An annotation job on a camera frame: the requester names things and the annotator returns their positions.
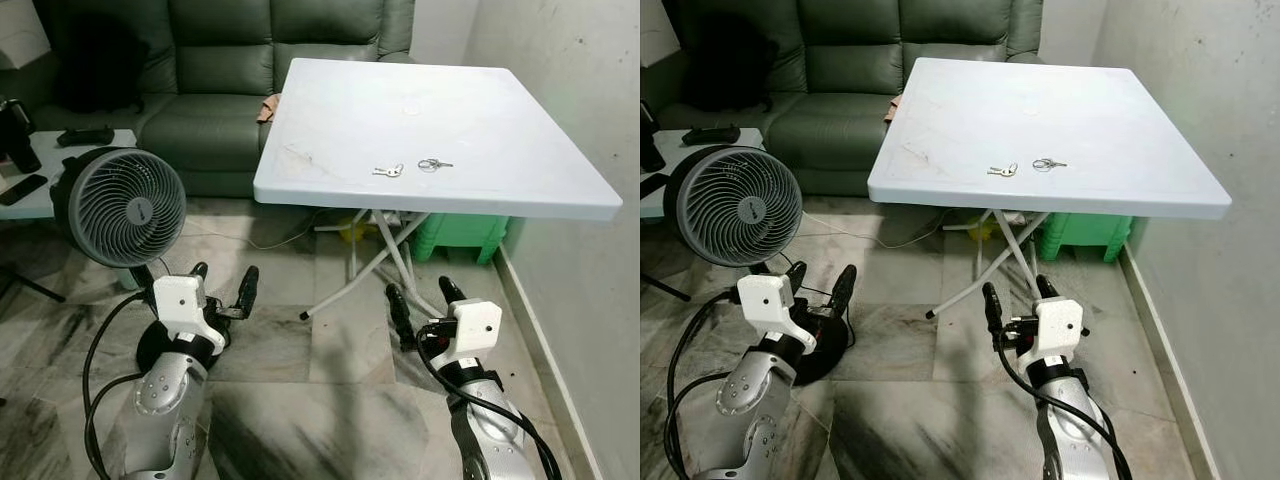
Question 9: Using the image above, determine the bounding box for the green plastic crate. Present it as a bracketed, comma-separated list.
[1040, 213, 1134, 264]
[410, 212, 508, 266]

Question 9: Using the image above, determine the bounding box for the grey round floor fan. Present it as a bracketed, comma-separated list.
[50, 147, 231, 381]
[663, 145, 857, 387]

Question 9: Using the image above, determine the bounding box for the black stand leg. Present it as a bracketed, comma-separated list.
[0, 265, 66, 303]
[640, 275, 691, 303]

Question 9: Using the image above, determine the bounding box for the white low side table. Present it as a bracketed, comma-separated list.
[640, 128, 766, 221]
[0, 130, 138, 221]

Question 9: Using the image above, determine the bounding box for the white folding table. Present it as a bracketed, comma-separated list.
[867, 57, 1233, 321]
[253, 57, 623, 321]

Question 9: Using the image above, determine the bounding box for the green leather sofa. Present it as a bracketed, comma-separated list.
[30, 0, 416, 198]
[660, 0, 1046, 198]

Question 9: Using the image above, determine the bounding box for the black backpack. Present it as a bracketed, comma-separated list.
[685, 12, 781, 113]
[55, 12, 151, 113]

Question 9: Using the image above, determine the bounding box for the black upright device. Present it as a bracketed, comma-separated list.
[0, 97, 41, 174]

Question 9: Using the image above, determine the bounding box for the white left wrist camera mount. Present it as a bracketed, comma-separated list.
[737, 275, 806, 351]
[152, 275, 229, 351]

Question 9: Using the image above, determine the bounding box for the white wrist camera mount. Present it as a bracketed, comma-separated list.
[152, 275, 229, 351]
[447, 298, 503, 366]
[1030, 298, 1088, 366]
[737, 275, 806, 351]

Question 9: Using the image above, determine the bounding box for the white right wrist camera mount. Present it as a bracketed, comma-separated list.
[447, 298, 503, 366]
[1030, 298, 1088, 366]

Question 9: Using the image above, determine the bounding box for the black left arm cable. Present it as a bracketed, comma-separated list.
[664, 290, 746, 480]
[82, 290, 161, 480]

